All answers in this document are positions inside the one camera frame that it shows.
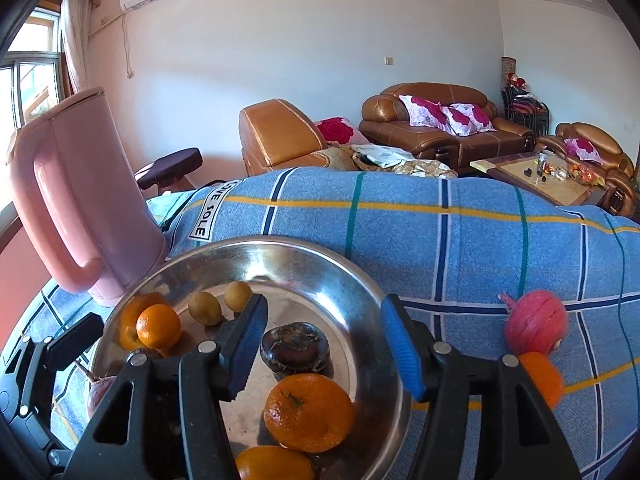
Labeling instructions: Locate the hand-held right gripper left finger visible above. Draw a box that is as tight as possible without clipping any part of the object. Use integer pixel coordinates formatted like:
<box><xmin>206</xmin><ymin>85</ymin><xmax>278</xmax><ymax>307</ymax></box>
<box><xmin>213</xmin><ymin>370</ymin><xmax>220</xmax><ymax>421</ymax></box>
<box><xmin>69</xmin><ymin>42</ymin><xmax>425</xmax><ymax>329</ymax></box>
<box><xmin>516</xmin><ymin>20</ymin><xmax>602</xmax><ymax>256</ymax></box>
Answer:
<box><xmin>62</xmin><ymin>292</ymin><xmax>269</xmax><ymax>480</ymax></box>

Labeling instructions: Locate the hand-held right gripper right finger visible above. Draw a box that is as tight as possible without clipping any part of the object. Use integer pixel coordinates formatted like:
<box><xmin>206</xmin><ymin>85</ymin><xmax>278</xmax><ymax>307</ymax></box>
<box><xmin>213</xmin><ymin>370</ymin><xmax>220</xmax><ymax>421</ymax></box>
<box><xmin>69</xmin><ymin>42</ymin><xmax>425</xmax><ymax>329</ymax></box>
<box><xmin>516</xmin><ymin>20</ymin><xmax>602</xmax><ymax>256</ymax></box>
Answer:
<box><xmin>380</xmin><ymin>294</ymin><xmax>581</xmax><ymax>480</ymax></box>

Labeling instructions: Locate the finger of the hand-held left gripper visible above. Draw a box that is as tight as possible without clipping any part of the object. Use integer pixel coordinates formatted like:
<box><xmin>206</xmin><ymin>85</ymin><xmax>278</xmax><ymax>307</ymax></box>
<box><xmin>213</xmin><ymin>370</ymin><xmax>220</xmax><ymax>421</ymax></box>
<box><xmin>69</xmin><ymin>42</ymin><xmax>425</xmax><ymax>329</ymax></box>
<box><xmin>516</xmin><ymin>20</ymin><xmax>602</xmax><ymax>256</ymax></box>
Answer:
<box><xmin>30</xmin><ymin>313</ymin><xmax>105</xmax><ymax>411</ymax></box>

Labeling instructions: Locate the brown water chestnut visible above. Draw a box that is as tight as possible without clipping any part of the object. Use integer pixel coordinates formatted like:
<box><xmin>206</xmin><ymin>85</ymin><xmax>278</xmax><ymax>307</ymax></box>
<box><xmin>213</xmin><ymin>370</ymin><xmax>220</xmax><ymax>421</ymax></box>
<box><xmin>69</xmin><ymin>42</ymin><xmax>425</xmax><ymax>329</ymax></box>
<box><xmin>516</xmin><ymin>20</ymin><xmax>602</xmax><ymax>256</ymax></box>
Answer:
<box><xmin>260</xmin><ymin>321</ymin><xmax>332</xmax><ymax>376</ymax></box>
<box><xmin>125</xmin><ymin>346</ymin><xmax>166</xmax><ymax>361</ymax></box>

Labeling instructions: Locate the small green-brown fruit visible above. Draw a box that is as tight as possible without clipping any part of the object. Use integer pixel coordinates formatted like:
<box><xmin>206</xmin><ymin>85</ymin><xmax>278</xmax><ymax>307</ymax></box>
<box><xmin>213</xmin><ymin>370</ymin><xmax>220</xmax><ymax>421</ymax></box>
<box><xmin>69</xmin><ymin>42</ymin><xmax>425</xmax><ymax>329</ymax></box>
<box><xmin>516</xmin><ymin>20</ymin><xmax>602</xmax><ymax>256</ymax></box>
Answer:
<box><xmin>187</xmin><ymin>291</ymin><xmax>223</xmax><ymax>327</ymax></box>
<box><xmin>223</xmin><ymin>281</ymin><xmax>253</xmax><ymax>313</ymax></box>

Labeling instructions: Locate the dark purple radish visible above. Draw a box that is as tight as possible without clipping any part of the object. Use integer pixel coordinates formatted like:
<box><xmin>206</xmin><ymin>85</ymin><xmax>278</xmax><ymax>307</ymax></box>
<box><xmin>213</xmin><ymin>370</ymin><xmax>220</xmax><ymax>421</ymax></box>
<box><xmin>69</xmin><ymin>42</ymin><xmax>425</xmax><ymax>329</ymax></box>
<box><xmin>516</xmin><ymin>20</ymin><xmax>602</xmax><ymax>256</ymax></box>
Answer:
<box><xmin>75</xmin><ymin>360</ymin><xmax>121</xmax><ymax>418</ymax></box>

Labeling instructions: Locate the steel plate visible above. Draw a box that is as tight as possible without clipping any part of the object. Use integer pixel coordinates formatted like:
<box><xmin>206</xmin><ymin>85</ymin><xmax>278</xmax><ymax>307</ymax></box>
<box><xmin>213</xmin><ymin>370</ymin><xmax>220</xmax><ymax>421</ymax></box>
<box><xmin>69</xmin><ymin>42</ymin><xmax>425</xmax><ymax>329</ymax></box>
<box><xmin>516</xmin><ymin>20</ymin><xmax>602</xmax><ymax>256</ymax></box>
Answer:
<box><xmin>87</xmin><ymin>235</ymin><xmax>416</xmax><ymax>480</ymax></box>

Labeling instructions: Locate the large orange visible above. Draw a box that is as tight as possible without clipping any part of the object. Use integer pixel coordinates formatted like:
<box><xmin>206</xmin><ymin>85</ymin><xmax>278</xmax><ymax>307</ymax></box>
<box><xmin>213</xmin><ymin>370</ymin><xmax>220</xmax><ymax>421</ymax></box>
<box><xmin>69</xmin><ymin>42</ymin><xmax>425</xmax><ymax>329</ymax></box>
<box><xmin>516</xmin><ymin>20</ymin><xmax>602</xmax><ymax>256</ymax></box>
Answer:
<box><xmin>263</xmin><ymin>372</ymin><xmax>357</xmax><ymax>453</ymax></box>

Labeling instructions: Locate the blue plaid cloth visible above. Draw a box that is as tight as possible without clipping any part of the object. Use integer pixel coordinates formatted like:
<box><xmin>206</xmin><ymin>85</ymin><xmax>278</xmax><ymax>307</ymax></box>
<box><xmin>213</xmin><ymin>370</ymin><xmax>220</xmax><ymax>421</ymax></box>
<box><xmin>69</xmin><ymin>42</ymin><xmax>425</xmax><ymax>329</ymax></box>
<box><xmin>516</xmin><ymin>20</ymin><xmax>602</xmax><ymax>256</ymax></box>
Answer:
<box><xmin>0</xmin><ymin>165</ymin><xmax>640</xmax><ymax>480</ymax></box>

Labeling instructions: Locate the red round radish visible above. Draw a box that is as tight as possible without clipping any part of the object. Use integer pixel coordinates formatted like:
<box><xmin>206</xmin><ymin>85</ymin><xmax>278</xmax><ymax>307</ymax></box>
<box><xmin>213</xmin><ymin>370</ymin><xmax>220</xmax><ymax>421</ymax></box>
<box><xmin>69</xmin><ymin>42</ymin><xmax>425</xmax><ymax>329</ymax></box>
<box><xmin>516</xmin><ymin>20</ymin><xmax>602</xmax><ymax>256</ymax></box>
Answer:
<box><xmin>500</xmin><ymin>289</ymin><xmax>570</xmax><ymax>358</ymax></box>

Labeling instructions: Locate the pink electric kettle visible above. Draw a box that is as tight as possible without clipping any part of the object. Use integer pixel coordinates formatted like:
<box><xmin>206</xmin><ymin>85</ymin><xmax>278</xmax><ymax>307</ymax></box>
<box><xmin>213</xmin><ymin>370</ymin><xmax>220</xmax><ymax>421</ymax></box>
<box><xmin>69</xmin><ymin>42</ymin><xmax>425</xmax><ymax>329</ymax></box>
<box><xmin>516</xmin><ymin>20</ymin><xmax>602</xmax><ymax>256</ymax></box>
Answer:
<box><xmin>5</xmin><ymin>87</ymin><xmax>168</xmax><ymax>307</ymax></box>

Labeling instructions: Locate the gold foil wrapper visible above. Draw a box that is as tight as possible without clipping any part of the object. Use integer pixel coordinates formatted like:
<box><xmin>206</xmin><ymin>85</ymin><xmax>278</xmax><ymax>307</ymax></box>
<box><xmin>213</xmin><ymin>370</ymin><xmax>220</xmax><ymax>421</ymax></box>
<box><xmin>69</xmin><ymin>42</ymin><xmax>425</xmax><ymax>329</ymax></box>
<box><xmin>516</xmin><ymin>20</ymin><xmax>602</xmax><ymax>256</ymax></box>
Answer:
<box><xmin>395</xmin><ymin>159</ymin><xmax>458</xmax><ymax>179</ymax></box>

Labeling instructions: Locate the white plastic bag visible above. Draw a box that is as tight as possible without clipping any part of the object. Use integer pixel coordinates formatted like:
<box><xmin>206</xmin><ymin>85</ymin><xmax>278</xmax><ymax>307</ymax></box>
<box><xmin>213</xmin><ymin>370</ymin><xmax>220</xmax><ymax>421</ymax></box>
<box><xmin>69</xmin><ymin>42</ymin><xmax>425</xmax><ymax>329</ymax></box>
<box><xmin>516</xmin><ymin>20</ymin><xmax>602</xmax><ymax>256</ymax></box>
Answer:
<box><xmin>350</xmin><ymin>143</ymin><xmax>416</xmax><ymax>168</ymax></box>

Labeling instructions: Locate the dark padded stool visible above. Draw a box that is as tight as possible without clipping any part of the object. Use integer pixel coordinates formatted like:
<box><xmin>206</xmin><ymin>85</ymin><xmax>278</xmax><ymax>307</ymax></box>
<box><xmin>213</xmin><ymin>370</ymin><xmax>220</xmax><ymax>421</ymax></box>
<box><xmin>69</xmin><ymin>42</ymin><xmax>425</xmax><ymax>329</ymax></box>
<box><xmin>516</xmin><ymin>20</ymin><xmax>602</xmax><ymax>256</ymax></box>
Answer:
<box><xmin>134</xmin><ymin>147</ymin><xmax>204</xmax><ymax>193</ymax></box>

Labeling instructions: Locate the brown leather sofa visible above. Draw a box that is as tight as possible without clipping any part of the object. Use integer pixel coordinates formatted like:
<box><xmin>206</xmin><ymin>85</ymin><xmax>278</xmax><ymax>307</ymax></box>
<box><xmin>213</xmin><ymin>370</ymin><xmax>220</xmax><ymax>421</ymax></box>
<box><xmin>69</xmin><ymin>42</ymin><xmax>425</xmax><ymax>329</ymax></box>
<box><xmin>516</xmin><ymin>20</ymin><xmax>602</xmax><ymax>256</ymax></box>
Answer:
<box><xmin>359</xmin><ymin>82</ymin><xmax>536</xmax><ymax>168</ymax></box>

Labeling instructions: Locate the brown leather recliner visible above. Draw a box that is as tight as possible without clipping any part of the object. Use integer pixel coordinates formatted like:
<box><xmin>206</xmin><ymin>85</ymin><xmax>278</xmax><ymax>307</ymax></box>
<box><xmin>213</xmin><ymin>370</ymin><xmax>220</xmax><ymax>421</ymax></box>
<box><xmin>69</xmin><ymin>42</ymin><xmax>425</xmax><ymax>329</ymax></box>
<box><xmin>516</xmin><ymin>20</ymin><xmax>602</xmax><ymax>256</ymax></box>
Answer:
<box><xmin>238</xmin><ymin>99</ymin><xmax>361</xmax><ymax>177</ymax></box>

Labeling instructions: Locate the wooden coffee table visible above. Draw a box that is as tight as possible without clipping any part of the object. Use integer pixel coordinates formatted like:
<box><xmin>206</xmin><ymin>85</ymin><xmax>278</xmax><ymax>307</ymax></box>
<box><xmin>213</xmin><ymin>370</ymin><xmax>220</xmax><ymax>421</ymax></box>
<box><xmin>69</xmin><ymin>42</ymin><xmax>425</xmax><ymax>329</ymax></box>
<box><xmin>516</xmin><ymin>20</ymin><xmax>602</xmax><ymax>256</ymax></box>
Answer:
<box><xmin>470</xmin><ymin>150</ymin><xmax>613</xmax><ymax>207</ymax></box>

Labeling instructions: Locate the white red floral pillow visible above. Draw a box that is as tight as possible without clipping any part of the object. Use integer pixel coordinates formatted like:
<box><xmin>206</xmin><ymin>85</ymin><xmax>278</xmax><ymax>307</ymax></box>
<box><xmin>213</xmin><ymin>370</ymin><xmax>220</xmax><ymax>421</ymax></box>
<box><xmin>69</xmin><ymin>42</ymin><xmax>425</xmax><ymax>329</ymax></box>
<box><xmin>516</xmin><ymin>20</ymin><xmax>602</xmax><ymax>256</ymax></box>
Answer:
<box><xmin>315</xmin><ymin>116</ymin><xmax>371</xmax><ymax>146</ymax></box>
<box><xmin>452</xmin><ymin>103</ymin><xmax>497</xmax><ymax>133</ymax></box>
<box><xmin>564</xmin><ymin>137</ymin><xmax>606</xmax><ymax>165</ymax></box>
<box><xmin>398</xmin><ymin>94</ymin><xmax>449</xmax><ymax>128</ymax></box>
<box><xmin>440</xmin><ymin>105</ymin><xmax>473</xmax><ymax>137</ymax></box>

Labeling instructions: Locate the pile of small snacks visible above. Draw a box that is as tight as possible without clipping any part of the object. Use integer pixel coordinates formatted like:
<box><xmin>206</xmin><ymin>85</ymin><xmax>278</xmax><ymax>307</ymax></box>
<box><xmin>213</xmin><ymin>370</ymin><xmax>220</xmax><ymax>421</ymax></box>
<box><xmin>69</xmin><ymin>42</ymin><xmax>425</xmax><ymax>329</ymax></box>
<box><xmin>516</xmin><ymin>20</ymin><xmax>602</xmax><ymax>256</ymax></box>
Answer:
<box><xmin>542</xmin><ymin>160</ymin><xmax>608</xmax><ymax>186</ymax></box>

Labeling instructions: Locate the stack of dark chairs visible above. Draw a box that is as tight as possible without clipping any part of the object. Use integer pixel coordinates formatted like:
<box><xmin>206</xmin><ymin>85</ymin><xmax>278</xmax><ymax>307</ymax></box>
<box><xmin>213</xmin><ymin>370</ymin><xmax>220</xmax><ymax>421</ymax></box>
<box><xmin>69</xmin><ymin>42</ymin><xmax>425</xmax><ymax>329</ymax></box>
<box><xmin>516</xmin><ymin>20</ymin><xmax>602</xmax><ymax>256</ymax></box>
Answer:
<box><xmin>501</xmin><ymin>85</ymin><xmax>550</xmax><ymax>136</ymax></box>

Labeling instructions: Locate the brown leather armchair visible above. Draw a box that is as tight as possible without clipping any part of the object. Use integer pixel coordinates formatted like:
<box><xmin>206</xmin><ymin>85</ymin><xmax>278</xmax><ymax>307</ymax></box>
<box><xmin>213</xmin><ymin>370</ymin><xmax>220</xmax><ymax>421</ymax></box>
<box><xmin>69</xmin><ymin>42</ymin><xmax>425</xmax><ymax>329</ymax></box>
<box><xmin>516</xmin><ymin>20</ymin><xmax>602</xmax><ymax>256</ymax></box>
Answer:
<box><xmin>535</xmin><ymin>121</ymin><xmax>636</xmax><ymax>216</ymax></box>

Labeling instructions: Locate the white air conditioner pipe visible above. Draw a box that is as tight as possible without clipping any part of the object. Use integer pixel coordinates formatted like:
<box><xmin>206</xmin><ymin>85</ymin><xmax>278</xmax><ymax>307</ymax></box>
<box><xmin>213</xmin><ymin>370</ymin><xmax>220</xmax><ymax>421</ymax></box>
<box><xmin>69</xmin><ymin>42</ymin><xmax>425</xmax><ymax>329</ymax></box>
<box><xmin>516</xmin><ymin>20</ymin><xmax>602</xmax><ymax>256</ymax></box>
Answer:
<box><xmin>121</xmin><ymin>10</ymin><xmax>135</xmax><ymax>80</ymax></box>

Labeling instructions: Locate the pink curtain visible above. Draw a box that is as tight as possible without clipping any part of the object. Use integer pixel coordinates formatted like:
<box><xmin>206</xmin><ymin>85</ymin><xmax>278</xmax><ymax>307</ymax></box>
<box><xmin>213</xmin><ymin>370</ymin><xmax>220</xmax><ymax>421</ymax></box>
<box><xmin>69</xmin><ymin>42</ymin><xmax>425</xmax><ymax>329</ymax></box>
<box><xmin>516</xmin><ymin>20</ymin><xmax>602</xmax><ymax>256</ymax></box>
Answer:
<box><xmin>60</xmin><ymin>0</ymin><xmax>103</xmax><ymax>96</ymax></box>

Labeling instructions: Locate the window with metal frame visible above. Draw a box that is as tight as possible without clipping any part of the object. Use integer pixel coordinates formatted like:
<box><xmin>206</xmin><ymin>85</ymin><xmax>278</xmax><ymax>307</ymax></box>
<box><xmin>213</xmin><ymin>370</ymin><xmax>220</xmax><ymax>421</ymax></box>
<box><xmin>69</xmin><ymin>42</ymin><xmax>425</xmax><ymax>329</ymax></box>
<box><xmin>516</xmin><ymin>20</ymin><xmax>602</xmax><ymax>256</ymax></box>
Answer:
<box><xmin>0</xmin><ymin>7</ymin><xmax>68</xmax><ymax>131</ymax></box>

